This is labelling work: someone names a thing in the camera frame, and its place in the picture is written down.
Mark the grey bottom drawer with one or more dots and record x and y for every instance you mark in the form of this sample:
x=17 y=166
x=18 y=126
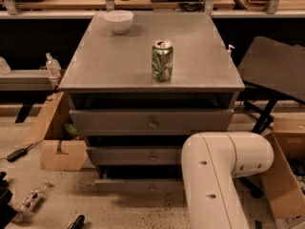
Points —
x=139 y=178

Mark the grey drawer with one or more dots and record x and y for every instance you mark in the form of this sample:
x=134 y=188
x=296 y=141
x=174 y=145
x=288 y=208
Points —
x=149 y=155
x=139 y=178
x=149 y=122

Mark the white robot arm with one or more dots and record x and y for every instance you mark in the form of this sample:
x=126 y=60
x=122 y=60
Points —
x=210 y=163

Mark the grey drawer cabinet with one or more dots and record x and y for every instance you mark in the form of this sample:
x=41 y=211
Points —
x=112 y=71

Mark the grey middle drawer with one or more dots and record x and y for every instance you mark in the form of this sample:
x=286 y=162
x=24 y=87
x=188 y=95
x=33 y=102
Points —
x=149 y=155

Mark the grey top drawer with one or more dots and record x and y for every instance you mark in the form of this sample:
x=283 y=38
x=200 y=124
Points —
x=149 y=122

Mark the green soda can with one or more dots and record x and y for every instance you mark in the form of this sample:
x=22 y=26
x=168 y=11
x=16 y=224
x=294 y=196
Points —
x=162 y=59

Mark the white bowl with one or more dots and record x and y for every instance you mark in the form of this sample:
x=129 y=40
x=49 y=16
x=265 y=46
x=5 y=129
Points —
x=119 y=21

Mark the small white pump bottle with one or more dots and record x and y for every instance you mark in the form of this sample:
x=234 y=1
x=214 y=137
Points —
x=230 y=49

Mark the cardboard box left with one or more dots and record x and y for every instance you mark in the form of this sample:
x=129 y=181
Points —
x=57 y=153

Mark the cardboard box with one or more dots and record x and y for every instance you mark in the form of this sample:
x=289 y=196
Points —
x=286 y=199
x=57 y=153

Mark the clear sanitizer bottle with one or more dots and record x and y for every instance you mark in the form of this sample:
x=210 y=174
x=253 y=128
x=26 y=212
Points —
x=53 y=66

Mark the grey low shelf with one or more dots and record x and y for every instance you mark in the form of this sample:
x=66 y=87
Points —
x=27 y=80

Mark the black folding chair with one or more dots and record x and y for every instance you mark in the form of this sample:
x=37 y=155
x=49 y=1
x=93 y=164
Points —
x=271 y=71

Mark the black tool on floor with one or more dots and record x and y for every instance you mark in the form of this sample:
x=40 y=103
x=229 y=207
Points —
x=78 y=223

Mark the clear bottle on floor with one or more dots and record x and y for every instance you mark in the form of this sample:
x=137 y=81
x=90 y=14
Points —
x=33 y=198

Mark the black power adapter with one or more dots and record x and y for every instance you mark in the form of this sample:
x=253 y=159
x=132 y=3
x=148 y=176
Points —
x=20 y=152

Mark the cardboard box right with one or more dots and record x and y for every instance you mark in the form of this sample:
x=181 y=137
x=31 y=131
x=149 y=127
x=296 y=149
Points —
x=286 y=199

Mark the black object bottom left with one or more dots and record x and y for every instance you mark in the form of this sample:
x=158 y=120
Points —
x=7 y=213

